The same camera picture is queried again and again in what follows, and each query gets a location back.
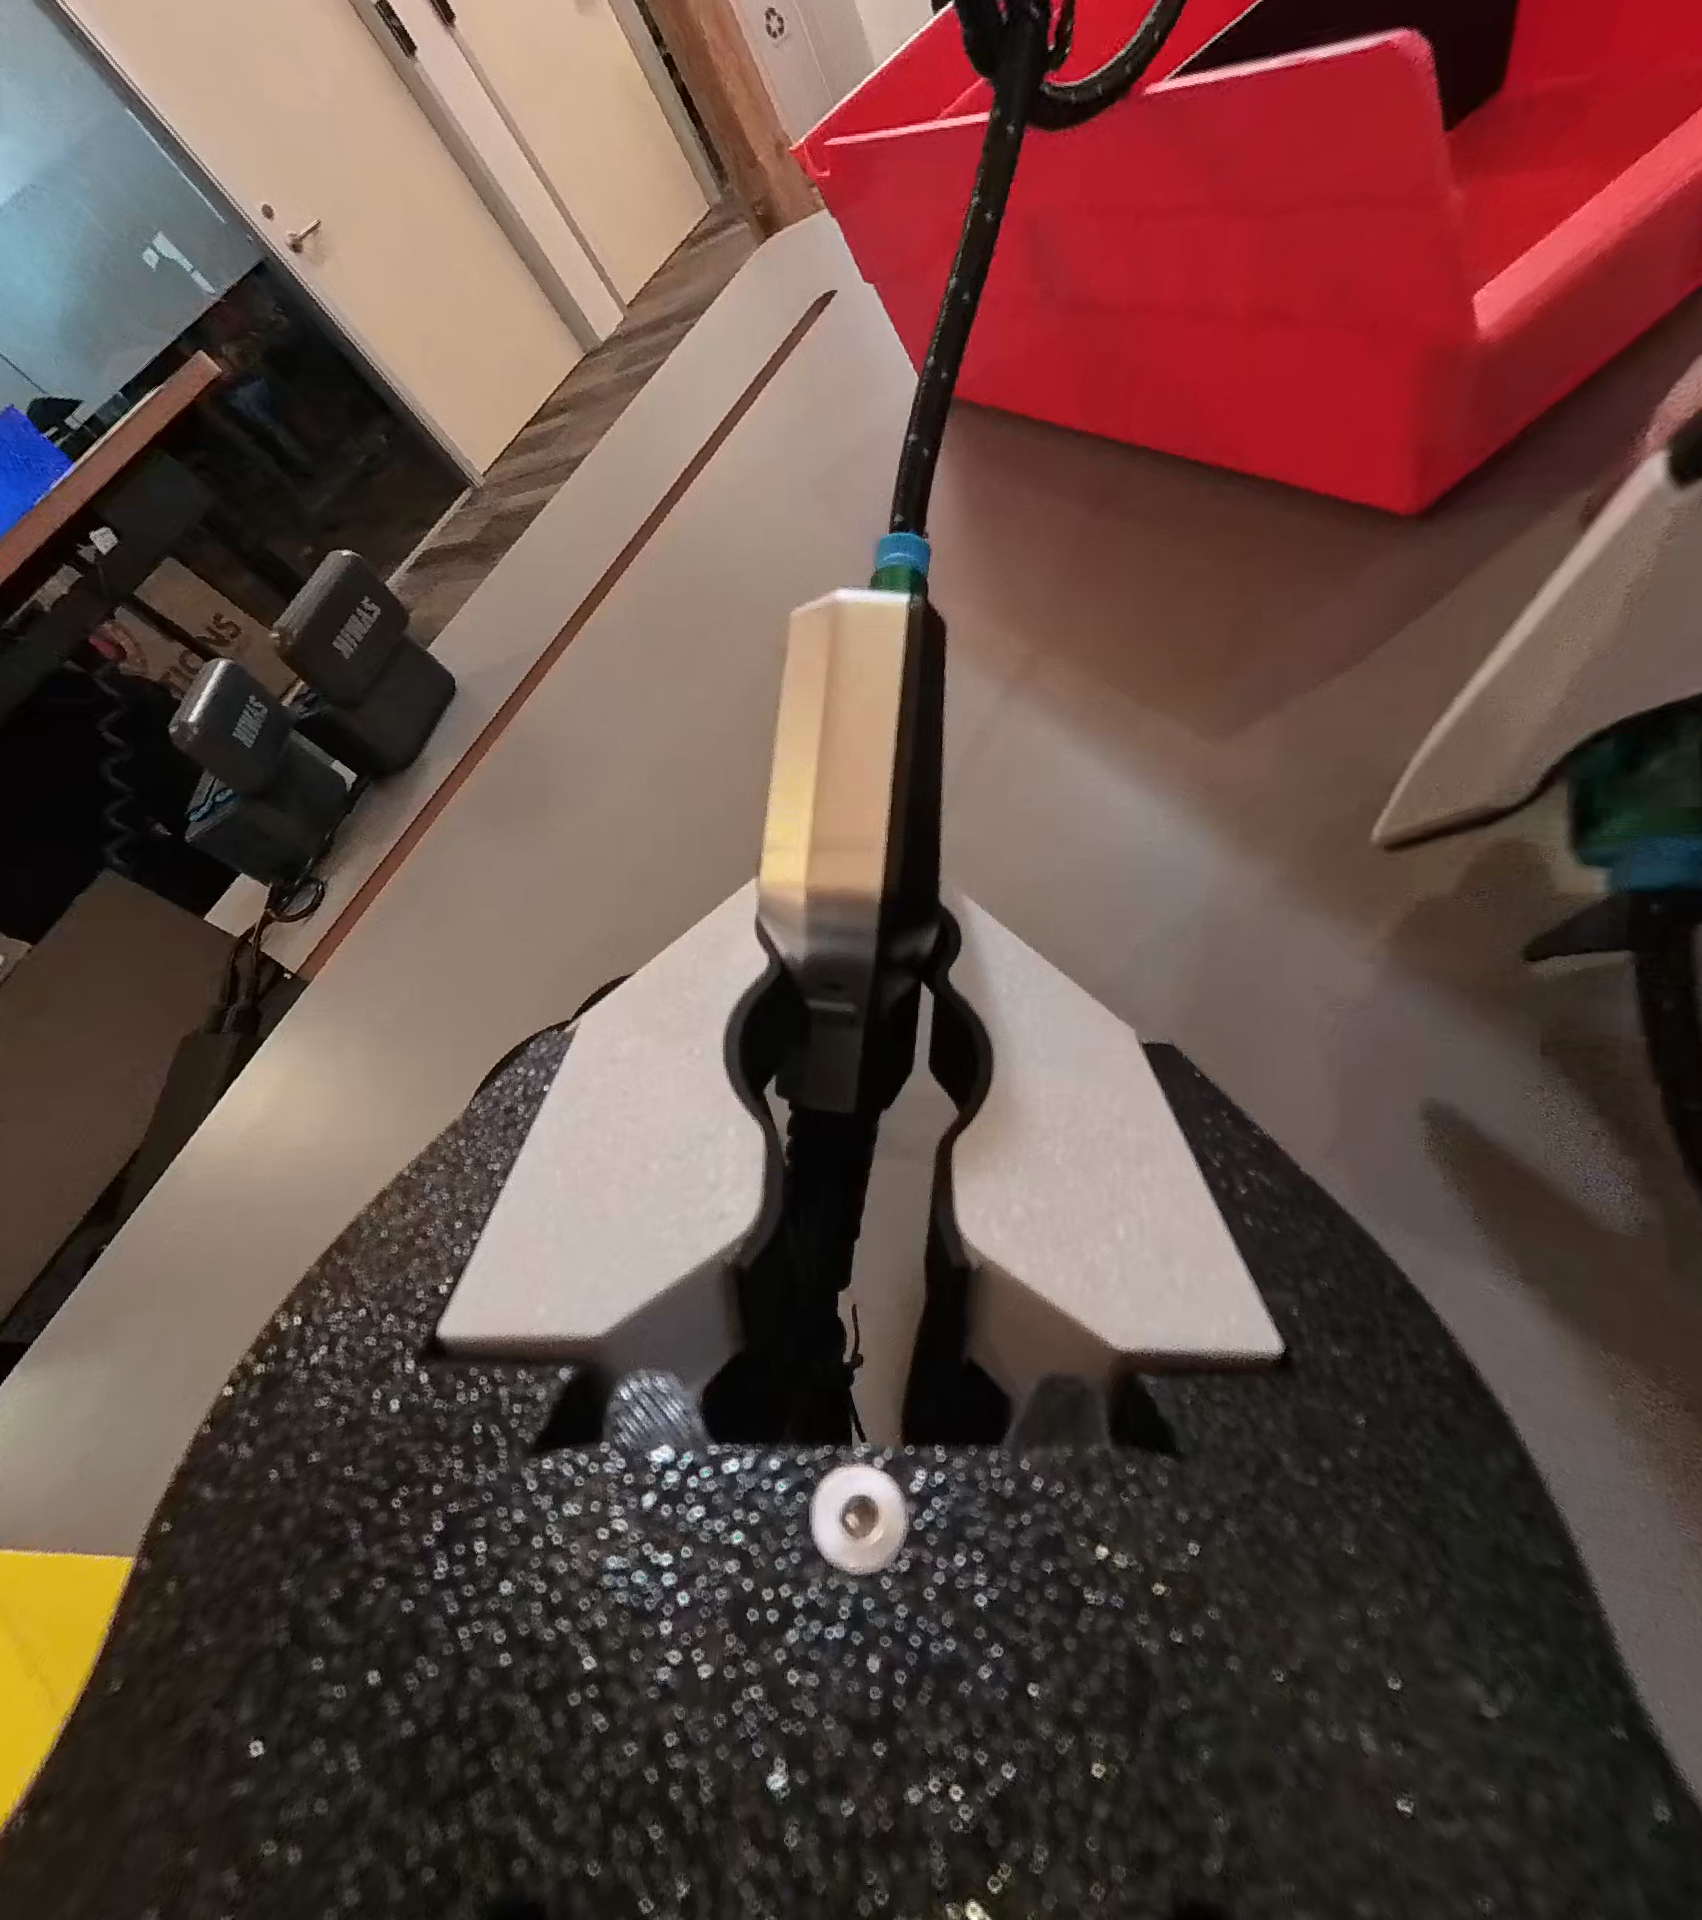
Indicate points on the wooden post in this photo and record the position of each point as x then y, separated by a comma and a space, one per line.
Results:
740, 92

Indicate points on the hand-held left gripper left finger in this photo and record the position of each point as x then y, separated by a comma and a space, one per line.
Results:
610, 1198

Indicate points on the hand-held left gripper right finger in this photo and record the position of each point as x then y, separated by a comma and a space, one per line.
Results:
1105, 1198

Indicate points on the red plastic bin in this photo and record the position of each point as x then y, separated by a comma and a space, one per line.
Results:
1238, 301

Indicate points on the white door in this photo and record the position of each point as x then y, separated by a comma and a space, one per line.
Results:
329, 134
581, 120

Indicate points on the white recycling bin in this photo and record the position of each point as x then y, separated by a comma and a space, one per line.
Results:
837, 52

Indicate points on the black USB hub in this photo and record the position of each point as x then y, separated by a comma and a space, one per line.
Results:
837, 749

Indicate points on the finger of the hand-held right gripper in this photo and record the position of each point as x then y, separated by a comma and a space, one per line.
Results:
1584, 933
1584, 645

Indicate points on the cardboard box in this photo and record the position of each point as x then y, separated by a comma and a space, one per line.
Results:
204, 639

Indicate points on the brown-edged table black legs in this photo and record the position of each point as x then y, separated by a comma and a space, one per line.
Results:
58, 501

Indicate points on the black divider panel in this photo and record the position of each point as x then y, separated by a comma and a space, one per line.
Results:
1467, 46

